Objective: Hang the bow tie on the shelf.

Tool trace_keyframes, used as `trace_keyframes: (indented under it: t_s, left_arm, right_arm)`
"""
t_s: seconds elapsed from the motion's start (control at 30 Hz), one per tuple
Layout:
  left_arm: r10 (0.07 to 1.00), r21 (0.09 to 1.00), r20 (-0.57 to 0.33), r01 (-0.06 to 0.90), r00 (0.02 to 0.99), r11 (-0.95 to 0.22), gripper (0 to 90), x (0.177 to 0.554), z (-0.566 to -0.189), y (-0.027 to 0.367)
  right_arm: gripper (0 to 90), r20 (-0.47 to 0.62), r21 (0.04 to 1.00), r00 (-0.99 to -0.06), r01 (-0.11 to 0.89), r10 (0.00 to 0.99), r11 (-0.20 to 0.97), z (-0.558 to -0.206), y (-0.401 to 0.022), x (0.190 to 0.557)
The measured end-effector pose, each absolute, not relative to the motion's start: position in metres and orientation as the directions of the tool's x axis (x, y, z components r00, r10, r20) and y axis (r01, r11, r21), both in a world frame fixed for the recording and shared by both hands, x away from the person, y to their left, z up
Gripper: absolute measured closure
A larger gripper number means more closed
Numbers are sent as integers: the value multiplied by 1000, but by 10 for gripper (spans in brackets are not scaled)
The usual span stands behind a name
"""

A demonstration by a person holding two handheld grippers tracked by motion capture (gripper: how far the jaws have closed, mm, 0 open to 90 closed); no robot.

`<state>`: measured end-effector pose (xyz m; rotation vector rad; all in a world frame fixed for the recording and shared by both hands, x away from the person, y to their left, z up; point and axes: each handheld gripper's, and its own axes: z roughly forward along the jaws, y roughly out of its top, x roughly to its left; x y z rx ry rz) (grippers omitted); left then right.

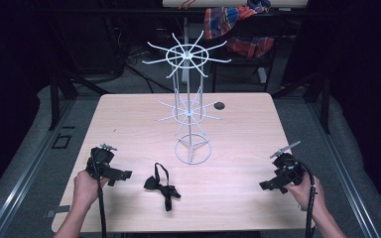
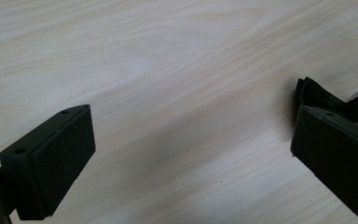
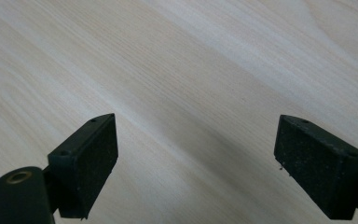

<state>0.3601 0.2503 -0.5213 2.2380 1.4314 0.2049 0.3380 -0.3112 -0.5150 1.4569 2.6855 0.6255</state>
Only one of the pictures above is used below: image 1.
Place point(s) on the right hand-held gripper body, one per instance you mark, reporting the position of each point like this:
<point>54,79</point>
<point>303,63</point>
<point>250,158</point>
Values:
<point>289,168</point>

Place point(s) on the black tape rectangle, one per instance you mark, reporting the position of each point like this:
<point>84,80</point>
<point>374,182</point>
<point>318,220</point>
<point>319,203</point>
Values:
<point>54,141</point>

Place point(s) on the black metal chair frame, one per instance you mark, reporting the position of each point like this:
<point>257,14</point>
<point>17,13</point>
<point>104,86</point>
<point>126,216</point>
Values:
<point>273,66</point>

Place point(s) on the black metal stand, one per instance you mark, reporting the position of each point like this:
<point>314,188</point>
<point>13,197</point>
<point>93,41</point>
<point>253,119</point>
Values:
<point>54,102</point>
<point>325,105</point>

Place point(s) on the plaid cloth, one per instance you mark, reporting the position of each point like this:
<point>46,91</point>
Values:
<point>223,20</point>

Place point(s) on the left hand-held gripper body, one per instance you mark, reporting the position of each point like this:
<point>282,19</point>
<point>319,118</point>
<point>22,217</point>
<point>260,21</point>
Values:
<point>100,158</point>

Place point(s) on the grey tape strip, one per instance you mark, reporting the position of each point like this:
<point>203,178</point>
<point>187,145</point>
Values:
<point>58,210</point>

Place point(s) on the black bow tie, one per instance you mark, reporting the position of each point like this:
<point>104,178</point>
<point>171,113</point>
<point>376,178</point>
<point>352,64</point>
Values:
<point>165,191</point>

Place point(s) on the dark round table grommet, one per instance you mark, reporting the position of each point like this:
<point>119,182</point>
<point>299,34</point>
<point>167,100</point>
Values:
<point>219,105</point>

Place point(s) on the metal floor rail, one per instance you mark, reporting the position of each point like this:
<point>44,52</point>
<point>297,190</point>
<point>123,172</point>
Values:
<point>16,187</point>
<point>351,185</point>

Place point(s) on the person's right hand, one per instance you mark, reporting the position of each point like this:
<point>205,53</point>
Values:
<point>306,195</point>

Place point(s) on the person's left hand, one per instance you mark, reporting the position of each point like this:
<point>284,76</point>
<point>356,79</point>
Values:
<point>85,188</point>

